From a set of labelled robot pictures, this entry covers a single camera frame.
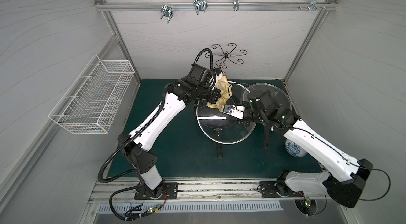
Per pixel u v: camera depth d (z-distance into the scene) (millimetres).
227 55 908
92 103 689
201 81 549
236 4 728
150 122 437
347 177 388
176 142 853
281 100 994
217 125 717
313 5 764
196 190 750
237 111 585
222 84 688
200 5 766
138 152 404
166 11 756
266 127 499
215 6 800
